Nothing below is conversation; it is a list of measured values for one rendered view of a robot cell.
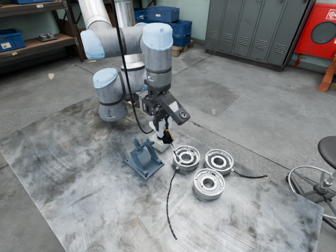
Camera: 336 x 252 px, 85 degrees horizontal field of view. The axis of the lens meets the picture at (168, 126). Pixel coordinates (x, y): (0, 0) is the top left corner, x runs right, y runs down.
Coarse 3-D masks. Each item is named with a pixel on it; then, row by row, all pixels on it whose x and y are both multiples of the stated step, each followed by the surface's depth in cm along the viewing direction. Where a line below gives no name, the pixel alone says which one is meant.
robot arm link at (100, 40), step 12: (84, 0) 56; (96, 0) 56; (84, 12) 54; (96, 12) 53; (96, 24) 50; (108, 24) 52; (84, 36) 48; (96, 36) 48; (108, 36) 49; (84, 48) 49; (96, 48) 49; (108, 48) 50
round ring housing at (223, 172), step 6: (210, 150) 73; (216, 150) 74; (222, 150) 73; (216, 156) 72; (228, 156) 72; (204, 162) 71; (222, 162) 72; (210, 168) 67; (228, 168) 66; (222, 174) 67
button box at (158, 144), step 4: (152, 136) 79; (156, 136) 79; (152, 140) 78; (156, 140) 77; (160, 140) 77; (152, 144) 79; (156, 144) 77; (160, 144) 75; (164, 144) 76; (168, 144) 79; (156, 148) 79; (160, 148) 76; (164, 148) 78
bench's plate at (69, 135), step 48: (96, 96) 112; (0, 144) 81; (48, 144) 81; (96, 144) 81; (192, 144) 81; (48, 192) 64; (96, 192) 64; (192, 192) 64; (240, 192) 64; (288, 192) 64; (96, 240) 52; (144, 240) 52; (192, 240) 52; (240, 240) 52; (288, 240) 52
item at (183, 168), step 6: (174, 150) 73; (192, 150) 75; (174, 156) 72; (180, 156) 72; (186, 156) 75; (192, 156) 72; (198, 156) 72; (174, 162) 70; (186, 162) 70; (198, 162) 70; (180, 168) 69; (186, 168) 68; (192, 168) 69
